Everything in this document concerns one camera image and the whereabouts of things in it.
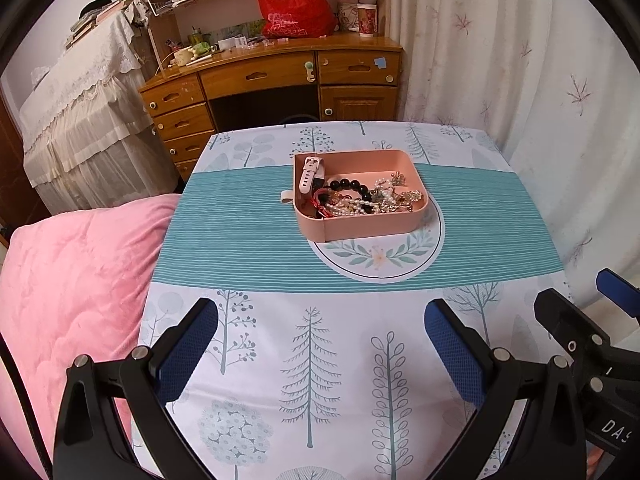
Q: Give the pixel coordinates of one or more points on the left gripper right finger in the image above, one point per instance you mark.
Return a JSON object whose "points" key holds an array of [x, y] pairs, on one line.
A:
{"points": [[549, 441]]}

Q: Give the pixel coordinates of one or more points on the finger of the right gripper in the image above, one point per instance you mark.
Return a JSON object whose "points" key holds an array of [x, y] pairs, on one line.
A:
{"points": [[576, 332], [625, 295]]}

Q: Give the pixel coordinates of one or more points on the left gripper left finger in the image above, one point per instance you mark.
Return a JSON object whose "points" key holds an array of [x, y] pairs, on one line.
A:
{"points": [[90, 440]]}

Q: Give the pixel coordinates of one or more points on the flower hair pin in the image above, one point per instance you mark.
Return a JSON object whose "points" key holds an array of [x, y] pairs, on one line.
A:
{"points": [[398, 179]]}

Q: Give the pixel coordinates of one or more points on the pink plastic tray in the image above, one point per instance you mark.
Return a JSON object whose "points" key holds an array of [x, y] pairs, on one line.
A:
{"points": [[342, 209]]}

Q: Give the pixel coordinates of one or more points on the pink strap smart watch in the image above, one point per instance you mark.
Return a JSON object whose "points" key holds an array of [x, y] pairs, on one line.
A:
{"points": [[313, 175]]}

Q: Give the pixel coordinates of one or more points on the pink quilt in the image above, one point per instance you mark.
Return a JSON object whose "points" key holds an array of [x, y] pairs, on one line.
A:
{"points": [[76, 283]]}

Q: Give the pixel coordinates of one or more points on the tree print tablecloth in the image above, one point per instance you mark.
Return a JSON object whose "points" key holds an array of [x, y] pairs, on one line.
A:
{"points": [[320, 367]]}

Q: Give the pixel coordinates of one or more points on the white floral curtain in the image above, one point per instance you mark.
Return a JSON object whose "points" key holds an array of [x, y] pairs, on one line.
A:
{"points": [[554, 88]]}

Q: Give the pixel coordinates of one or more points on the cream lace cover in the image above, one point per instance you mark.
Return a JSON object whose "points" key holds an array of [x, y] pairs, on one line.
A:
{"points": [[88, 140]]}

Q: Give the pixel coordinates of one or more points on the wooden desk with drawers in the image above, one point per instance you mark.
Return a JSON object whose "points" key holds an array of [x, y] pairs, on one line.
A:
{"points": [[340, 77]]}

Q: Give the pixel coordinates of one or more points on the red paper cup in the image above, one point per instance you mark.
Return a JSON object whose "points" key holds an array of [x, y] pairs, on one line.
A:
{"points": [[367, 19]]}

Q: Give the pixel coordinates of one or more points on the red plastic bag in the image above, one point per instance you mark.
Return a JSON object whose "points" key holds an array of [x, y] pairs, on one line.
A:
{"points": [[297, 18]]}

